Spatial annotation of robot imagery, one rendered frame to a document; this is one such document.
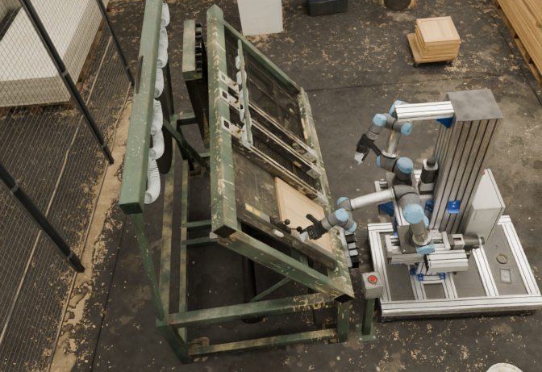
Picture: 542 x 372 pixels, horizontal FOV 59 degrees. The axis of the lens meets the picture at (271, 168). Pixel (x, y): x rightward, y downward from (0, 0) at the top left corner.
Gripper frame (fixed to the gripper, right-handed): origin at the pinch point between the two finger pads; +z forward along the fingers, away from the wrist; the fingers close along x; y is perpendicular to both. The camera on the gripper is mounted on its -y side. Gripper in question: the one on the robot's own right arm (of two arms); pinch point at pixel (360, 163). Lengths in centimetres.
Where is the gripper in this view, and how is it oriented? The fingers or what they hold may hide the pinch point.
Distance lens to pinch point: 316.2
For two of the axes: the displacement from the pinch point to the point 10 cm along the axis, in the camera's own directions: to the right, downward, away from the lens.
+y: -9.3, -3.8, -0.2
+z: -3.3, 7.8, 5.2
